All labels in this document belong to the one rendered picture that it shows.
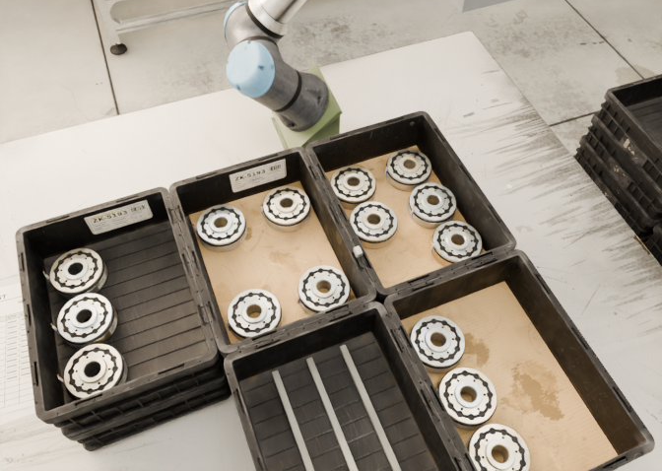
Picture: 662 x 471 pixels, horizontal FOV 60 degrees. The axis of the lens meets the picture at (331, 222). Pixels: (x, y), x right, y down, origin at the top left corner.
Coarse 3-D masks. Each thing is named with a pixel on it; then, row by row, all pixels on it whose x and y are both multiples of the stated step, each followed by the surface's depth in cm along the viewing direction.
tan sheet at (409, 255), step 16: (368, 160) 135; (384, 160) 136; (384, 176) 133; (432, 176) 133; (384, 192) 130; (400, 192) 130; (400, 208) 128; (400, 224) 125; (416, 224) 125; (400, 240) 123; (416, 240) 123; (368, 256) 120; (384, 256) 121; (400, 256) 121; (416, 256) 121; (432, 256) 121; (384, 272) 118; (400, 272) 118; (416, 272) 118
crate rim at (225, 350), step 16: (256, 160) 122; (272, 160) 123; (304, 160) 122; (192, 176) 119; (208, 176) 119; (176, 192) 117; (320, 192) 117; (176, 208) 115; (336, 224) 113; (192, 240) 110; (192, 256) 108; (352, 256) 109; (368, 288) 105; (208, 304) 103; (352, 304) 103; (304, 320) 101; (256, 336) 99; (272, 336) 99; (224, 352) 98
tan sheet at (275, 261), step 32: (192, 224) 124; (256, 224) 125; (224, 256) 120; (256, 256) 120; (288, 256) 120; (320, 256) 120; (224, 288) 116; (256, 288) 116; (288, 288) 116; (224, 320) 112; (288, 320) 112
